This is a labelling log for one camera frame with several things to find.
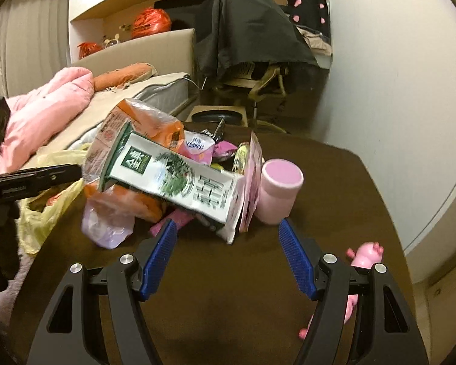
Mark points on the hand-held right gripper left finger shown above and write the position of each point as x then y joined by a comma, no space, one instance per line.
159,258

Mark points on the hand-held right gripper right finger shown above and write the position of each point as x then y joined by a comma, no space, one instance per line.
296,262

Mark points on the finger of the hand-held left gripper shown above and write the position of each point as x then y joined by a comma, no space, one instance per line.
30,184

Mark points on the yellow plastic bag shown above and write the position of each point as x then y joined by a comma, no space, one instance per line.
38,220

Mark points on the green white carton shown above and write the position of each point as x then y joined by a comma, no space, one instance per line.
167,175

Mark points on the pink tissue packet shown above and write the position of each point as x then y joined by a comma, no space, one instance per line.
252,182

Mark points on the pink plastic wrapper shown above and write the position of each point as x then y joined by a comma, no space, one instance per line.
174,220

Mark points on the pink fluffy cloth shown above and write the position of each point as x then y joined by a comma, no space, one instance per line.
11,285

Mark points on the lavender clear plastic bag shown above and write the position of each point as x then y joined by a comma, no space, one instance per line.
106,228

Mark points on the pink plastic jar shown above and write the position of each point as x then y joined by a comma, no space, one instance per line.
277,197

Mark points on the pink caterpillar toy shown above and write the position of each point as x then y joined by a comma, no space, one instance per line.
366,254

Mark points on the pink blanket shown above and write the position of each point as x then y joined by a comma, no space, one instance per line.
41,110

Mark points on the white purple-print wrapper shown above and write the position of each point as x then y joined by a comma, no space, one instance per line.
197,148

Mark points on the yellow snack wrapper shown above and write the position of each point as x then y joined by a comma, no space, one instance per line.
241,156

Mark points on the orange printed plastic bag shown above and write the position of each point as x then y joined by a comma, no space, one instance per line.
136,116

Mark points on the beige curtain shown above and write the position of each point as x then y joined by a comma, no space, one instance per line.
30,45

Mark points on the black silver wrapper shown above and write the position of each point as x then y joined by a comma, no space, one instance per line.
216,129

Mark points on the beige wooden cabinet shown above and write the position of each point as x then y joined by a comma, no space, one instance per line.
433,311

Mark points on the orange pillow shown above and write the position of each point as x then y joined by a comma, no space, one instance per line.
125,74

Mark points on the small red plastic bag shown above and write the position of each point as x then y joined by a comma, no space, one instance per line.
89,49

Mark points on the black round disc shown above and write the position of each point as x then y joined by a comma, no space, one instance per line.
216,117

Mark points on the grey quilted mattress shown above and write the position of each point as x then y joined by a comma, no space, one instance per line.
155,91

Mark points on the cardboard box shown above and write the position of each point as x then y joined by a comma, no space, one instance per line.
243,114

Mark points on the small plush toy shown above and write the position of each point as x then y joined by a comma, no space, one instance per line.
112,41

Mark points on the beige bed headboard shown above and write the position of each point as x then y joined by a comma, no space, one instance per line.
155,49

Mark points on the beige office chair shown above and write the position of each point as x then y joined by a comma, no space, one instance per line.
266,80

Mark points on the large red plastic bag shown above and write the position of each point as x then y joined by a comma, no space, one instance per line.
150,22

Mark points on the beige folded cloth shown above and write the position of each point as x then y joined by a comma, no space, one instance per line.
317,42

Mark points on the black cloth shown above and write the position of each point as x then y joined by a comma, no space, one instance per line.
250,26

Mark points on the black garment with pink dots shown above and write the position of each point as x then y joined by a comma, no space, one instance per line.
307,15

